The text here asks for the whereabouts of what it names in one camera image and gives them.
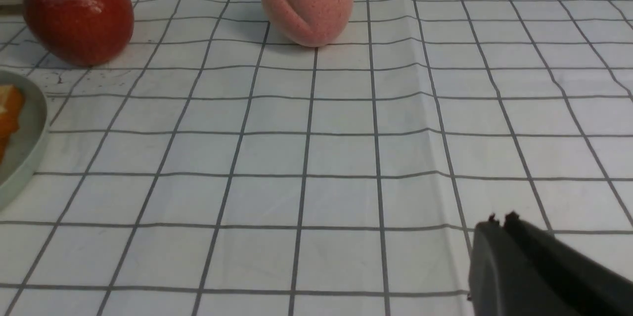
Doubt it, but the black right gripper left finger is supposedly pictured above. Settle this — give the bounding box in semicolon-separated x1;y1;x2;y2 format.
468;214;579;316

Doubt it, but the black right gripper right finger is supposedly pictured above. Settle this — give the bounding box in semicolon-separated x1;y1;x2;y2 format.
503;212;633;316

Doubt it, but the toast slice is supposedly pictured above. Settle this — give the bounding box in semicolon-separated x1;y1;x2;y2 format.
0;85;25;163

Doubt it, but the white checkered tablecloth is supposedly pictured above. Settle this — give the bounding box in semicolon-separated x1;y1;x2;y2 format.
1;0;632;316

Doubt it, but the red apple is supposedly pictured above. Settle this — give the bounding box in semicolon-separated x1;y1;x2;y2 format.
22;0;134;67

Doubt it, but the light green plate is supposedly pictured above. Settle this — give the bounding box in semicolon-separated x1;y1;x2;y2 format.
0;70;50;208

